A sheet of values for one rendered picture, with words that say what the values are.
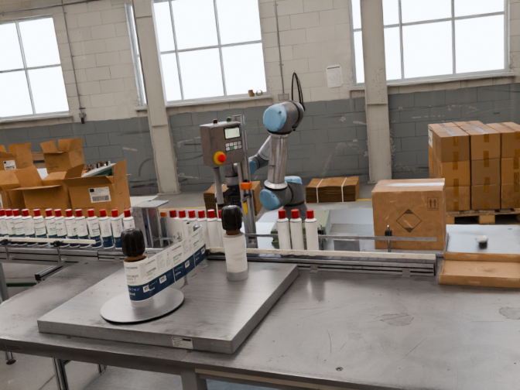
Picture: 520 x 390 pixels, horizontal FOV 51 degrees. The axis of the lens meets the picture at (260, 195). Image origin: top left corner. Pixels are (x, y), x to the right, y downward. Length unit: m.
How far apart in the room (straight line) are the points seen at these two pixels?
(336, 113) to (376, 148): 0.74
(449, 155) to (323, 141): 2.69
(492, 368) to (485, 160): 4.12
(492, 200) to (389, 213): 3.36
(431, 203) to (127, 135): 6.74
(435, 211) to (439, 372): 0.97
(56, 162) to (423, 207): 4.95
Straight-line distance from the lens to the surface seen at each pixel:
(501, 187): 5.78
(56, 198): 4.30
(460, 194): 5.70
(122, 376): 3.07
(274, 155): 2.62
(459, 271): 2.33
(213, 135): 2.45
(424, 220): 2.47
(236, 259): 2.18
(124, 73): 8.61
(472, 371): 1.67
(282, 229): 2.39
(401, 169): 7.90
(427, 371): 1.66
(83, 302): 2.28
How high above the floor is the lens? 1.69
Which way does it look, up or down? 13 degrees down
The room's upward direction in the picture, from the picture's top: 6 degrees counter-clockwise
